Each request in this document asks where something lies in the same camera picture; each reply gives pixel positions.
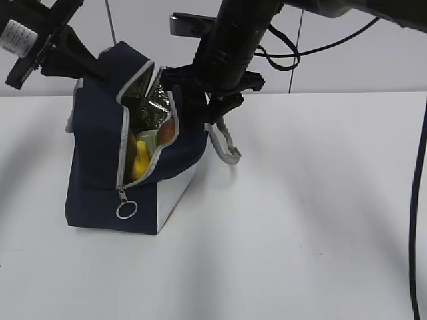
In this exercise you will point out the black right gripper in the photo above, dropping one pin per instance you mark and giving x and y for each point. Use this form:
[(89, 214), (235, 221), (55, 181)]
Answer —
[(220, 68)]

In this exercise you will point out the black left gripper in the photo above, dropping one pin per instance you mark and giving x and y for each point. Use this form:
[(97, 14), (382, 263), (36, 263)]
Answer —
[(41, 38)]

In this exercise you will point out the brown bread roll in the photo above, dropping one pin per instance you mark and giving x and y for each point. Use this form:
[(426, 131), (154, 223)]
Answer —
[(166, 132)]

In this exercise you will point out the glass container with green lid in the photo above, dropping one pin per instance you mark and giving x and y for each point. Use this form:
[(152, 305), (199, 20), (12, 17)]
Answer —
[(151, 139)]

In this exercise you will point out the navy and white lunch bag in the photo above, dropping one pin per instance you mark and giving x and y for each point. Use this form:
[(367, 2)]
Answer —
[(104, 113)]

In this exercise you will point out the yellow banana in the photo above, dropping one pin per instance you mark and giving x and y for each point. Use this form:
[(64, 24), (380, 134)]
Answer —
[(138, 159)]

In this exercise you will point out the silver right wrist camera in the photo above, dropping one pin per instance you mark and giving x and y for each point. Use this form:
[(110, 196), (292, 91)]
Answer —
[(190, 25)]

